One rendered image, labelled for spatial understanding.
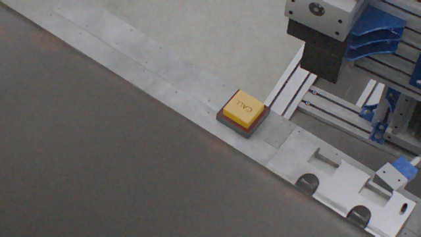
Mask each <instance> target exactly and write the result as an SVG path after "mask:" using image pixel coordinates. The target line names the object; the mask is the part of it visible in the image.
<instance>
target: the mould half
mask: <svg viewBox="0 0 421 237"><path fill-rule="evenodd" d="M317 148H320V145H318V144H317V143H315V142H313V141H312V140H310V139H308V138H307V137H305V136H304V135H302V134H300V133H298V132H297V131H295V130H294V131H293V132H292V133H291V135H290V136H289V137H288V139H287V140H286V141H285V142H284V143H283V144H282V146H281V147H280V148H279V150H277V152H276V153H275V154H274V156H273V157H272V158H271V160H269V162H268V164H267V165H266V166H265V167H266V168H268V169H270V170H271V171H273V172H275V173H276V174H278V175H280V176H281V177H282V178H284V179H286V180H287V181H289V182H291V183H292V184H294V183H296V181H297V179H298V178H299V177H300V176H302V175H303V174H306V173H311V174H314V175H315V176H317V178H318V179H319V186H318V189H317V190H316V191H315V193H314V194H313V197H314V198H316V199H318V200H319V201H321V202H322V203H324V204H326V205H327V206H329V207H331V208H332V209H333V210H334V211H336V212H338V213H339V214H340V215H343V216H344V217H346V216H347V214H348V212H349V211H350V210H351V209H352V208H353V207H355V206H357V205H362V206H365V207H366V208H367V209H368V210H369V211H370V213H371V218H370V222H369V223H368V224H367V226H366V228H365V230H366V231H368V232H370V233H372V234H373V235H375V236H377V237H399V235H400V234H401V233H402V231H403V229H404V228H405V226H406V224H407V222H408V220H409V218H410V216H411V214H412V212H413V210H414V208H415V206H416V203H415V202H413V201H411V200H409V199H408V198H406V197H405V196H402V195H401V194H399V193H398V192H396V191H395V190H394V191H393V193H394V195H393V196H392V198H391V199H390V201H389V202H388V203H387V205H386V206H385V208H384V209H382V208H381V207H380V206H378V205H376V204H374V203H372V202H371V201H369V200H367V199H366V198H365V197H364V196H362V195H360V194H359V193H357V192H358V191H359V190H360V188H361V187H362V185H363V184H364V183H365V182H366V180H367V178H370V177H371V176H370V175H368V174H366V173H365V172H363V171H362V170H360V169H358V168H356V167H355V166H353V165H352V164H350V163H348V162H346V161H345V160H343V159H342V160H341V162H342V163H341V164H340V166H339V167H338V168H337V170H336V171H335V172H334V174H333V175H332V176H329V175H328V174H326V173H324V172H323V171H321V170H320V169H318V168H316V167H315V166H313V165H311V164H310V163H308V162H307V161H308V160H309V158H310V157H311V155H312V154H313V153H314V152H315V151H316V149H317ZM404 203H407V204H408V205H409V206H408V208H407V211H406V212H402V211H401V208H402V206H403V204H404Z"/></svg>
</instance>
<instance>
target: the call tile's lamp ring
mask: <svg viewBox="0 0 421 237"><path fill-rule="evenodd" d="M239 90H240V89H238V91H239ZM238 91H236V92H235V93H234V95H233V96H232V97H231V98H230V99H229V100H228V102H227V103H226V104H225V105H224V106H223V108H221V110H219V112H217V115H219V116H221V117H222V118H224V119H226V120H227V121H229V122H230V123H232V124H234V125H235V126H237V127H238V128H240V129H242V130H243V131H245V132H246V133H250V131H252V129H253V128H254V127H255V125H256V124H257V123H258V122H259V120H260V119H261V118H262V117H263V116H264V115H265V114H266V112H267V111H268V110H269V109H270V107H268V106H267V105H264V108H266V109H265V110H264V111H263V112H262V113H261V114H260V115H259V117H258V118H257V119H256V120H255V122H254V123H253V124H252V125H251V126H250V127H249V128H248V129H246V128H245V127H243V126H242V125H240V124H238V123H237V122H235V121H233V120H232V119H230V118H228V117H227V116H225V115H223V114H222V112H223V111H224V108H225V106H227V104H228V103H229V102H230V101H231V100H232V98H233V97H234V96H235V95H236V94H237V93H238Z"/></svg>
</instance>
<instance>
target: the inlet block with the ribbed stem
mask: <svg viewBox="0 0 421 237"><path fill-rule="evenodd" d="M420 160H421V153H419V155H417V156H416V157H415V158H413V159H412V160H411V161H407V160H406V159H405V158H404V157H403V156H401V157H400V158H398V160H396V161H395V162H394V163H393V164H390V163H387V164H385V165H384V166H383V167H382V168H380V169H379V170H378V171H376V172H375V174H374V177H373V179H372V182H373V183H375V184H377V185H379V186H381V187H382V188H384V189H386V190H387V191H389V192H390V193H391V194H392V193H393V191H394V190H395V191H396V192H398V193H399V194H402V193H403V189H404V187H405V186H406V185H407V184H408V183H409V182H410V181H411V180H412V179H413V178H415V176H416V174H417V172H418V169H417V168H416V167H415V165H416V164H417V163H418V162H419V161H420Z"/></svg>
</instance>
